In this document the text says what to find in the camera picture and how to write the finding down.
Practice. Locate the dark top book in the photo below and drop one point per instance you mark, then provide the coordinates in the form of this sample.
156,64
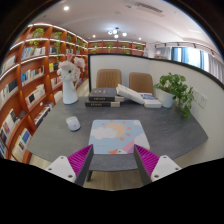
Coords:
105,94

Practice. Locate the dark bottom book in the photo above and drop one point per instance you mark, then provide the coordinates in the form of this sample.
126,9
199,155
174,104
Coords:
102,104

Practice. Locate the leaning white book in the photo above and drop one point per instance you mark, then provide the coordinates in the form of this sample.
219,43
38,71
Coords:
129,93

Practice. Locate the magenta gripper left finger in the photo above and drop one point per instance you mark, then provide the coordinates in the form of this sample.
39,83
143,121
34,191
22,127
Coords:
73,168

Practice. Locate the green potted plant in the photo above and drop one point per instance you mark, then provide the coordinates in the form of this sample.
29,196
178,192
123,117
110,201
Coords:
175,84

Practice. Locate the tan chair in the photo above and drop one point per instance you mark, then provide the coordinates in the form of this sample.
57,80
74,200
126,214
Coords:
141,82
108,78

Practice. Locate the right tan chair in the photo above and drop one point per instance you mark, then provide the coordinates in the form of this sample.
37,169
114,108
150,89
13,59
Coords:
141,82

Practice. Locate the flat white blue book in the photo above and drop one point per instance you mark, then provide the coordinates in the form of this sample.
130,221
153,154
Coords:
150,101

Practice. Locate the pastel cloud mouse pad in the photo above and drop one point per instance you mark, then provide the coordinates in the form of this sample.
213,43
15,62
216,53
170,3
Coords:
117,136

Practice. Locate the back wall orange shelf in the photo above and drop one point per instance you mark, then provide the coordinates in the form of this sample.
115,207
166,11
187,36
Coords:
116,47

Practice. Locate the white vase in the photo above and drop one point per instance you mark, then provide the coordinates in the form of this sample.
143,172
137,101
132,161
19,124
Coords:
69,93

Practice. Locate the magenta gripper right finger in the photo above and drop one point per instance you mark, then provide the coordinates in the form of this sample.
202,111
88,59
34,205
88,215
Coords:
152,167

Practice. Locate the left tan chair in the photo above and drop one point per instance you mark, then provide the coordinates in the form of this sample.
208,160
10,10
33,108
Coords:
108,78

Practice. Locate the dark book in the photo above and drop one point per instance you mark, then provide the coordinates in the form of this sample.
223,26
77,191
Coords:
105,94
102,104

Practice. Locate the orange wooden bookshelf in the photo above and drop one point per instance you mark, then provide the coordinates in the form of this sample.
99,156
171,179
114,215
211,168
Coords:
29,84

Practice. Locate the ceiling spotlight cluster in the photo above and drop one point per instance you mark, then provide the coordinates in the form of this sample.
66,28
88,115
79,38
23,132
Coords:
116,33

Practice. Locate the white pink flower bouquet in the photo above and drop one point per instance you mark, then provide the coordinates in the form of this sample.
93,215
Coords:
70,68

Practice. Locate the white wall socket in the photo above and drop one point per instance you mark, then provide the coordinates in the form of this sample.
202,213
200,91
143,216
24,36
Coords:
202,100

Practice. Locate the white computer mouse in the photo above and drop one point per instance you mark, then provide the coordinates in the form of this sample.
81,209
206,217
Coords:
73,123

